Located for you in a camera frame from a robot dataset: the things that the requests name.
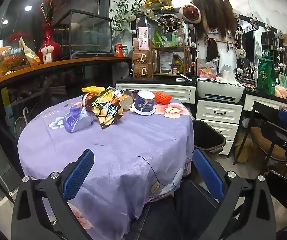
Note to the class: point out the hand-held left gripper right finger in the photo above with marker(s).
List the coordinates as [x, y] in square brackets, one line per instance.
[208, 175]

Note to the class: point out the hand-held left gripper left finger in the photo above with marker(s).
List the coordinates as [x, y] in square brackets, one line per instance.
[79, 175]

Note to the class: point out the dark plastic bin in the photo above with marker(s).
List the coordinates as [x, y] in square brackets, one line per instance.
[206, 135]

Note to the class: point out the purple snack packet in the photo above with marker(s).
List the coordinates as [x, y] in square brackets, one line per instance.
[76, 121]

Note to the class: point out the black yellow snack bag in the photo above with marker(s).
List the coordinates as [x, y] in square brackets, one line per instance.
[106, 112]

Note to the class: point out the red paper cup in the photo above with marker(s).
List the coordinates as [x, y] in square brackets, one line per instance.
[85, 101]

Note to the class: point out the yellow foam fruit net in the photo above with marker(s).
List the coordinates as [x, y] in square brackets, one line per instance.
[93, 90]

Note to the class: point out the cookie print snack bag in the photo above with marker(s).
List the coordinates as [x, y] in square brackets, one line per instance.
[126, 101]

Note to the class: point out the orange foam fruit net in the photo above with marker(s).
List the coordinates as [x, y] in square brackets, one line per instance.
[162, 98]

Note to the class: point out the blue paper cup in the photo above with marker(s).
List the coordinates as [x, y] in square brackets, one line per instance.
[144, 102]

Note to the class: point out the black stool with brown cushion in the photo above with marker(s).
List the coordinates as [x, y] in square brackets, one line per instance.
[258, 135]

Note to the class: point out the pink plush toy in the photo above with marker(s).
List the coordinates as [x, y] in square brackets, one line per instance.
[281, 91]

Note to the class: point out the small white desk drawer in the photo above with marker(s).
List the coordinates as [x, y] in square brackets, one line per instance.
[261, 102]

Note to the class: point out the brown paper bag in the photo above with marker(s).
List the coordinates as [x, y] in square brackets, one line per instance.
[242, 147]

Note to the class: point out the person's legs in dark pants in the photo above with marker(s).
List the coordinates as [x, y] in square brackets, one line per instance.
[183, 217]

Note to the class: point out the green shopping bag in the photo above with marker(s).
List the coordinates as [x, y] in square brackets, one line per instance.
[266, 77]

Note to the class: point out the purple floral tablecloth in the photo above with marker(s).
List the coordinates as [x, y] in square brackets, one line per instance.
[123, 150]

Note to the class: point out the white drawer cabinet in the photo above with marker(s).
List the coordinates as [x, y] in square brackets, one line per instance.
[218, 112]

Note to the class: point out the white printer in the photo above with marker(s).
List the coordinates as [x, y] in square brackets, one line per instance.
[218, 87]

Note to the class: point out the white tissue pack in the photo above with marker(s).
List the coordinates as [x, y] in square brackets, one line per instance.
[227, 76]

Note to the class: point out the mirror with round bulbs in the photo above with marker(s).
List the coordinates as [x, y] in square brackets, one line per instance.
[248, 45]

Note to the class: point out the pink plastic bag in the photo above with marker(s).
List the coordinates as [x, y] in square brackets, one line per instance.
[208, 70]

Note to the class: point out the long white desk drawer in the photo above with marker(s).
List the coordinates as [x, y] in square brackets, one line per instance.
[158, 92]

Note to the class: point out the wooden counter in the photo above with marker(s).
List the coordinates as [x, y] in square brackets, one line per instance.
[58, 63]

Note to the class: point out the small clear plastic jar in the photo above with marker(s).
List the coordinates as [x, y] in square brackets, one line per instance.
[47, 55]

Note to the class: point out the gold snack bag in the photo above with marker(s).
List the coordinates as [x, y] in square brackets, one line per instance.
[29, 55]

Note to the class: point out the red tin can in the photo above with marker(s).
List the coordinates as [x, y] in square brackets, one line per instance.
[119, 50]

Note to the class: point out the small glass jar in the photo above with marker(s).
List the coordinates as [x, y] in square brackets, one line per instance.
[125, 51]

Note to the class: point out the brown hair extension rack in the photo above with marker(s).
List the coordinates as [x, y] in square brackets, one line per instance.
[213, 12]

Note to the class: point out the wooden shelf rack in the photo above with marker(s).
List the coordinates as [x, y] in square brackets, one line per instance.
[169, 48]

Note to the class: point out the glass bowl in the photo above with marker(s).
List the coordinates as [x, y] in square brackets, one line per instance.
[8, 60]

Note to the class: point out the red vase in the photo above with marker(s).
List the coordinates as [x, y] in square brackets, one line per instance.
[49, 42]

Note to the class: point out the glass display case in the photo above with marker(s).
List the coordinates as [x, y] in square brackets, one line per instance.
[88, 32]

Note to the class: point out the red round hat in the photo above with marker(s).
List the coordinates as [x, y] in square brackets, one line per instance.
[190, 13]

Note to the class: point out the ornate headpiece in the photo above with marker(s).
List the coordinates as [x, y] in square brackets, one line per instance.
[169, 21]

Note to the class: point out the green leafy branches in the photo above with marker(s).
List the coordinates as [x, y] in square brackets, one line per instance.
[121, 12]

